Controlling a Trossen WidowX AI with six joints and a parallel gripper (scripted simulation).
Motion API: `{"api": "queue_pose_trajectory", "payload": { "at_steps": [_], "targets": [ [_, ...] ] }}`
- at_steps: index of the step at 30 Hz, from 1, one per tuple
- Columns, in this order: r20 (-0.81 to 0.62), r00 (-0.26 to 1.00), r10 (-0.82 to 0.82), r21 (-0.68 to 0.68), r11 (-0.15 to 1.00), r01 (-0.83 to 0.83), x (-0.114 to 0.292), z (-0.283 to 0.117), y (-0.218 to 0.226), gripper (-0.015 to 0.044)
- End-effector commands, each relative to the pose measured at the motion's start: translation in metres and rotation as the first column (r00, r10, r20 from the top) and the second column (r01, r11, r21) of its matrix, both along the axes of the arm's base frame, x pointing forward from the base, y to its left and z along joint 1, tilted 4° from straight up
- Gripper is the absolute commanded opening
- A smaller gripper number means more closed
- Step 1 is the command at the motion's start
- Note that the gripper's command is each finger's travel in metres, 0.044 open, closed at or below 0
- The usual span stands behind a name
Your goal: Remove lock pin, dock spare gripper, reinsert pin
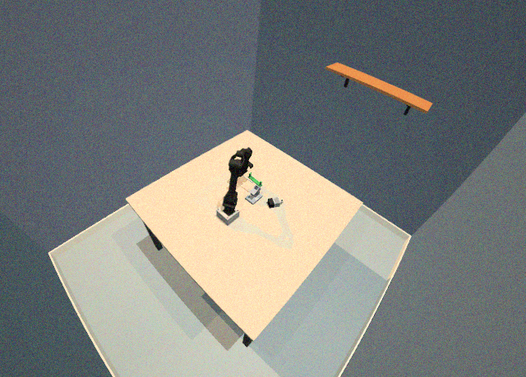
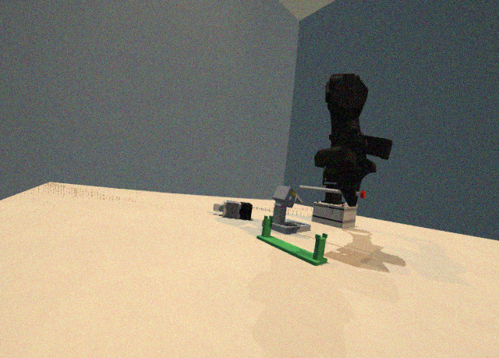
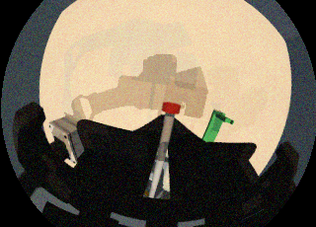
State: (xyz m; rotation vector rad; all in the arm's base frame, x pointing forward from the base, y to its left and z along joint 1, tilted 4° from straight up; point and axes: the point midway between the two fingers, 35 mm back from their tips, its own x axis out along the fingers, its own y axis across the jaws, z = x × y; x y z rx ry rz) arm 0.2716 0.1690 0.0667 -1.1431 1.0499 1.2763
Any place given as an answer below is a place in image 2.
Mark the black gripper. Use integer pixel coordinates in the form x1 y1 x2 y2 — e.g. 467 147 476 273
314 125 376 207

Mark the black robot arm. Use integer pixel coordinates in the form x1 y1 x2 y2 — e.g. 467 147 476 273
321 73 393 204

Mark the green u-shaped stand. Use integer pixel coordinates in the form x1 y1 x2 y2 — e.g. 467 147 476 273
257 215 328 266

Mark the grey pin with red head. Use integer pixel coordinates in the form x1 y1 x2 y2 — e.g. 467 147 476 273
299 186 366 198

